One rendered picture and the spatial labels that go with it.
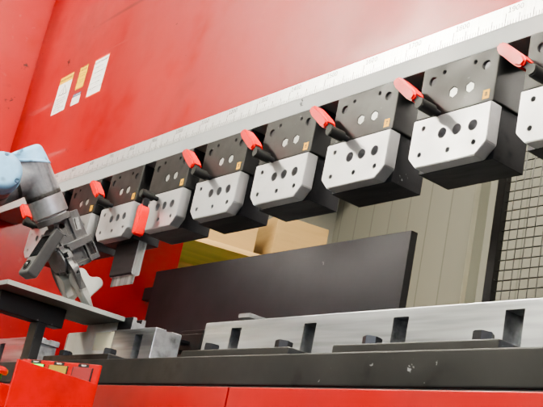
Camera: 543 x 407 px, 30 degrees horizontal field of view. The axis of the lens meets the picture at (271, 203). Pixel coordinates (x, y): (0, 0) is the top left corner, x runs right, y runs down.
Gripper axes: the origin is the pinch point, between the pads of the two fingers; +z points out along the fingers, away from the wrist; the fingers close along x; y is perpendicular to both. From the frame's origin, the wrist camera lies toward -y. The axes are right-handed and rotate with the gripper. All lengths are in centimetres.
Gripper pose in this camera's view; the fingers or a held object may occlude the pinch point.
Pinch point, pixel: (79, 308)
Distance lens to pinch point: 217.4
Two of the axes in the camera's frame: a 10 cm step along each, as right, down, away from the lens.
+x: -6.0, 1.4, 7.9
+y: 7.2, -3.5, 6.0
